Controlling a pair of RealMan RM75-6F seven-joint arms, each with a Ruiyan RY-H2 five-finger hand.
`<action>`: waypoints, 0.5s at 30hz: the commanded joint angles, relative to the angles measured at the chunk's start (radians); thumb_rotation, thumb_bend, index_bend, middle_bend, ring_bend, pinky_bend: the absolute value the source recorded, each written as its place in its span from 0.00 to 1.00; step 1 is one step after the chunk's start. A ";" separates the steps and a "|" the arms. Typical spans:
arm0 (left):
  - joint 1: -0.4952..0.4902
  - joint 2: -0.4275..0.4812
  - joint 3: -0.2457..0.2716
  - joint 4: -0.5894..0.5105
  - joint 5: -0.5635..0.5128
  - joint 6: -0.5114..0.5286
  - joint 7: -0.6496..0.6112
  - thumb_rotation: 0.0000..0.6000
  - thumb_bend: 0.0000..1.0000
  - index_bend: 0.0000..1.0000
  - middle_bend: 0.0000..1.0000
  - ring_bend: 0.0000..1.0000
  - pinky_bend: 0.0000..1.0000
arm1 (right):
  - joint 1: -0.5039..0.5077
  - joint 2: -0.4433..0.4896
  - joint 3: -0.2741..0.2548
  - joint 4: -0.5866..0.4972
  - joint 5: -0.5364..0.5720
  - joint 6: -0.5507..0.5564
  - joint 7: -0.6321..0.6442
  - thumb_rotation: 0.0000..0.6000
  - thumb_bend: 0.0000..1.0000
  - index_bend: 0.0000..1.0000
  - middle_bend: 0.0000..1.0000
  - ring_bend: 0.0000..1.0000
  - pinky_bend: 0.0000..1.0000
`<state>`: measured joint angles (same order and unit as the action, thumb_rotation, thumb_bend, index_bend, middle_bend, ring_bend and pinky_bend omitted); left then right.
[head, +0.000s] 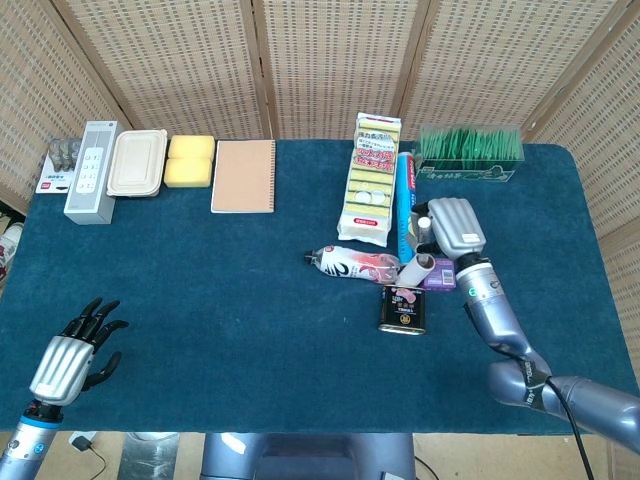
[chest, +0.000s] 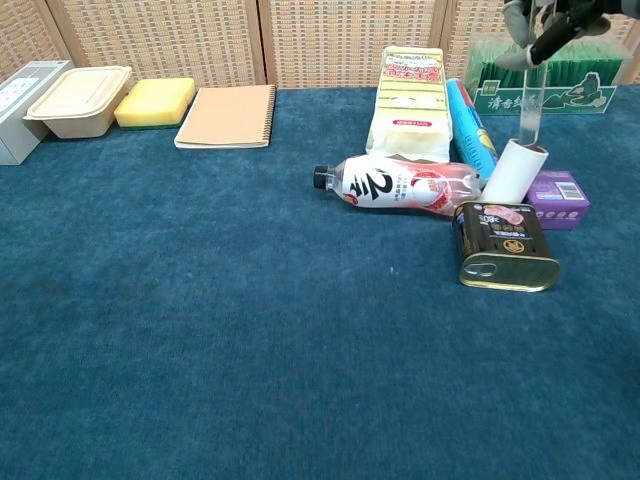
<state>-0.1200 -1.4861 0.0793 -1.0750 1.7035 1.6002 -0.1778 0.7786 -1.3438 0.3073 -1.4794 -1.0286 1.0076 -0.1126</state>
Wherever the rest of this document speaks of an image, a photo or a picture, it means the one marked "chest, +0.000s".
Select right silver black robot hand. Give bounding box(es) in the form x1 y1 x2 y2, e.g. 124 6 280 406
494 0 614 69

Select clear box green tea bags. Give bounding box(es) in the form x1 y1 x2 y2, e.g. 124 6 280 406
464 32 626 117

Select blue cling film roll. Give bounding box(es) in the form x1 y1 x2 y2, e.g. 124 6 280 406
446 77 500 179

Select white paper roll cardboard core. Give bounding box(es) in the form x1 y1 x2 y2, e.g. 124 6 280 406
480 138 550 205

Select yellow scouring sponge multipack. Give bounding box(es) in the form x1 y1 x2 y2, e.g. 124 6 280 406
364 45 454 164

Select small purple box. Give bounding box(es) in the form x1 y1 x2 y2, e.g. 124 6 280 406
523 169 591 231

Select black gold luncheon meat can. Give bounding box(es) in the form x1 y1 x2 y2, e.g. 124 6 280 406
452 199 561 293

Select plastic drink bottle red label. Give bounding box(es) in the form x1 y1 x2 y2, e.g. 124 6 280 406
313 154 486 220

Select brown spiral notebook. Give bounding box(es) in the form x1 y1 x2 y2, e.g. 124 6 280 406
173 83 278 150

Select bamboo folding screen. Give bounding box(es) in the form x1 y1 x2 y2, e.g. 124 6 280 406
0 0 640 91

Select yellow sponge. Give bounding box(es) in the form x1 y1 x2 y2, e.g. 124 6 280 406
128 77 197 109
113 92 190 131

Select blue carpet table mat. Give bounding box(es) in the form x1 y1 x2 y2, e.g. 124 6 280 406
0 87 640 480

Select beige lidded food container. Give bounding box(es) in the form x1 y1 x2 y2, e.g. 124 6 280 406
22 65 134 140

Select white power strip box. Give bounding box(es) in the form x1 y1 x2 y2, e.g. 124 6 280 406
0 59 74 166

